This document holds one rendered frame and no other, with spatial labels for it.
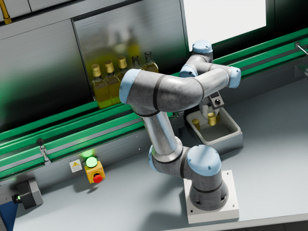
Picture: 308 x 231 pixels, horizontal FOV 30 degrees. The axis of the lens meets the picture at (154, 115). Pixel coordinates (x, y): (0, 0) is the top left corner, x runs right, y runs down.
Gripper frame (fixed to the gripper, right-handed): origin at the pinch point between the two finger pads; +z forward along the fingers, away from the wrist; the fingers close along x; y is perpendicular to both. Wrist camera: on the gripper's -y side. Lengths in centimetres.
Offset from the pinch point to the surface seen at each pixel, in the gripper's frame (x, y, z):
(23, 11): 58, 43, -50
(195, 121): 3.1, 11.8, 10.0
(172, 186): 25.9, -13.2, 16.2
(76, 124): 53, 21, -4
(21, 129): 75, 31, -4
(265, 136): -21.5, -6.3, 16.4
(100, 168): 50, 5, 9
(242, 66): -26.7, 21.8, -2.3
